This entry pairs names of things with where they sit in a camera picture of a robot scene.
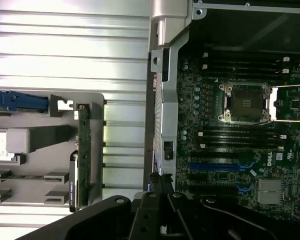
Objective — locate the black RAM slot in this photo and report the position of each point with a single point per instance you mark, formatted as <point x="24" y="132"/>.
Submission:
<point x="242" y="67"/>
<point x="240" y="142"/>
<point x="242" y="61"/>
<point x="242" y="54"/>
<point x="240" y="129"/>
<point x="242" y="74"/>
<point x="240" y="135"/>
<point x="240" y="148"/>

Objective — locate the green Dell motherboard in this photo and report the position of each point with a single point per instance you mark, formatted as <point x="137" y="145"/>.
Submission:
<point x="265" y="155"/>

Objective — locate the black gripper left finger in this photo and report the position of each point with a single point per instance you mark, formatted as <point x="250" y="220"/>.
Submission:
<point x="103" y="212"/>

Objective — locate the long black expansion slot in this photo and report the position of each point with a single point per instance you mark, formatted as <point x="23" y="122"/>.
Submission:
<point x="212" y="193"/>

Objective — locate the silver open PC case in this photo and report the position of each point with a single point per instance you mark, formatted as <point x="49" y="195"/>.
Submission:
<point x="168" y="100"/>

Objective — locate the silver CPU socket cover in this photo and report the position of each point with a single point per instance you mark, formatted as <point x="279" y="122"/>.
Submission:
<point x="293" y="103"/>

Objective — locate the green RAM stick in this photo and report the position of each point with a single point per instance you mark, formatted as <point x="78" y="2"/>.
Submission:
<point x="27" y="177"/>

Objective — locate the long blue expansion slot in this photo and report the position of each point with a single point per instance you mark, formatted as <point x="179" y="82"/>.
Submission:
<point x="215" y="166"/>

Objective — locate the CPU socket with metal frame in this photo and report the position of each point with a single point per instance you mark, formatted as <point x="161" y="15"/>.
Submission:
<point x="245" y="102"/>

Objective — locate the grey parts rack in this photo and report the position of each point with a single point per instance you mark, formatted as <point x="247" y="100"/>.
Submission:
<point x="57" y="160"/>

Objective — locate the green GPU with black shroud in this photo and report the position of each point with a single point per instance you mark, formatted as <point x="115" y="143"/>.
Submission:
<point x="84" y="155"/>

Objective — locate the short black expansion slot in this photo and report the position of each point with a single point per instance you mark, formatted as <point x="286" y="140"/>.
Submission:
<point x="197" y="178"/>

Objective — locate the silver chipset heatsink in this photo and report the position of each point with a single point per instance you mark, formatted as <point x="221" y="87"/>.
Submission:
<point x="270" y="191"/>

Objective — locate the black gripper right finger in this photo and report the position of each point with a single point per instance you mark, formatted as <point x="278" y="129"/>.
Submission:
<point x="230" y="217"/>

